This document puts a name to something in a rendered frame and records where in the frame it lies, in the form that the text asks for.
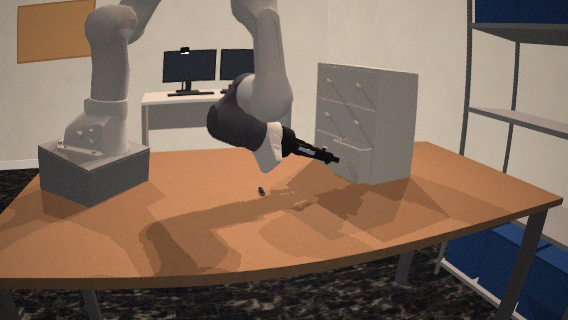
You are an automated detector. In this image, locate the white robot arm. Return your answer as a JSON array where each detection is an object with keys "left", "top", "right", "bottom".
[{"left": 57, "top": 0, "right": 293, "bottom": 173}]

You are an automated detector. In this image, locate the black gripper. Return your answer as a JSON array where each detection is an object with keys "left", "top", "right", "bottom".
[{"left": 281, "top": 126, "right": 348, "bottom": 168}]

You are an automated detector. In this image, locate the grey small chest of drawers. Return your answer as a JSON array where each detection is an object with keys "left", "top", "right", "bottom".
[{"left": 314, "top": 63, "right": 419, "bottom": 185}]

